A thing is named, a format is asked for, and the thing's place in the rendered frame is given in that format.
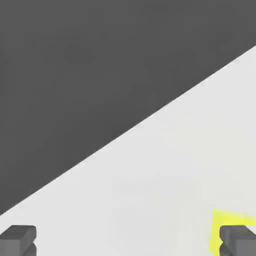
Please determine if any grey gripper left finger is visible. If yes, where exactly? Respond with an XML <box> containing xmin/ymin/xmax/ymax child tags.
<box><xmin>0</xmin><ymin>224</ymin><xmax>38</xmax><ymax>256</ymax></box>

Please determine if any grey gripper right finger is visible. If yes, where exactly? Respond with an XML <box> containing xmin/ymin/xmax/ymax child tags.
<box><xmin>218</xmin><ymin>224</ymin><xmax>256</xmax><ymax>256</ymax></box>

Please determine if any large yellow box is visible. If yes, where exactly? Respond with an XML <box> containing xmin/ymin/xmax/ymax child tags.
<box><xmin>208</xmin><ymin>208</ymin><xmax>256</xmax><ymax>256</ymax></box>

